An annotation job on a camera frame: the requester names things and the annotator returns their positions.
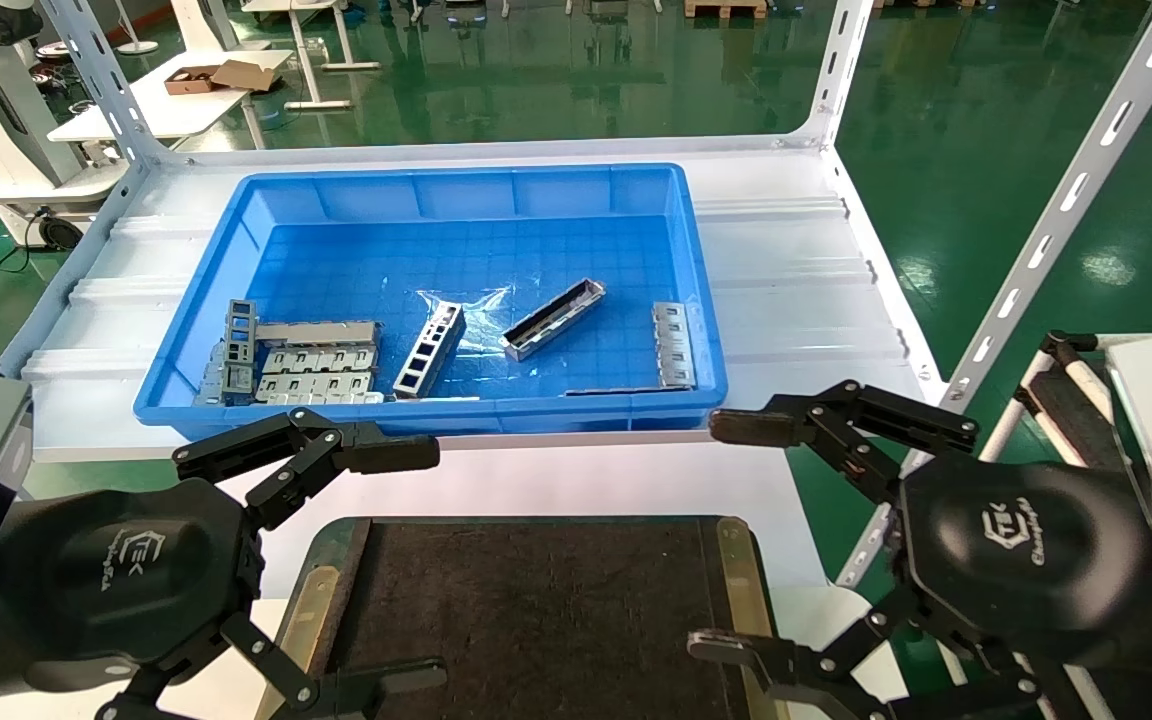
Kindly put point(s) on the perforated silver metal bracket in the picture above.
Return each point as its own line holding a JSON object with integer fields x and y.
{"x": 429, "y": 350}

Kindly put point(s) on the black white folding stand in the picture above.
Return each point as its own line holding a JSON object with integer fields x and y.
{"x": 1051, "y": 400}

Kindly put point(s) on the thin flat metal strip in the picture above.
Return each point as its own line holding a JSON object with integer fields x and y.
{"x": 626, "y": 391}

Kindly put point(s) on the slotted silver metal plate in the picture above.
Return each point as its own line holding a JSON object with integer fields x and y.
{"x": 673, "y": 345}

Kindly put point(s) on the white background table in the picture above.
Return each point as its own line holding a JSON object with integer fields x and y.
{"x": 176, "y": 105}

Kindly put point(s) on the clear plastic film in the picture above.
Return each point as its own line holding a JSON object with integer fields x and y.
{"x": 491, "y": 310}

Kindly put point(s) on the open cardboard box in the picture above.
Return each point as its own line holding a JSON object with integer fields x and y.
{"x": 221, "y": 76}

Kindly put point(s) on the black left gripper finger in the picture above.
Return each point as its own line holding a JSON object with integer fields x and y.
{"x": 376, "y": 690}

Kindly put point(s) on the black felt-lined container tray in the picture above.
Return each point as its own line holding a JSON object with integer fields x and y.
{"x": 536, "y": 620}

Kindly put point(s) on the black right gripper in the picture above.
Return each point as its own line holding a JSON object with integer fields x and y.
{"x": 1016, "y": 550}

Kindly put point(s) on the wooden pallet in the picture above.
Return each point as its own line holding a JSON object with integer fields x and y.
{"x": 726, "y": 8}

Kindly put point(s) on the silver channel-shaped metal part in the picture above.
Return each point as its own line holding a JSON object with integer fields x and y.
{"x": 551, "y": 320}

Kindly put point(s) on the long grey metal channel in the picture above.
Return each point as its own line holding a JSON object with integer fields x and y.
{"x": 321, "y": 330}

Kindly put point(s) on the dark grey perforated bracket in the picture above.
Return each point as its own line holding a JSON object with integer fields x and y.
{"x": 239, "y": 350}

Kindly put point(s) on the white metal shelf rack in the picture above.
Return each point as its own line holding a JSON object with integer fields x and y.
{"x": 796, "y": 300}

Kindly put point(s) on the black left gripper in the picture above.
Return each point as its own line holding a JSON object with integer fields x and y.
{"x": 106, "y": 570}

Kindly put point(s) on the white table leg frame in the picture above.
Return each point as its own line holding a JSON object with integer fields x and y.
{"x": 321, "y": 60}

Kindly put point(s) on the blue plastic bin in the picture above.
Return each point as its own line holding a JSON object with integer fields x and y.
{"x": 456, "y": 200}

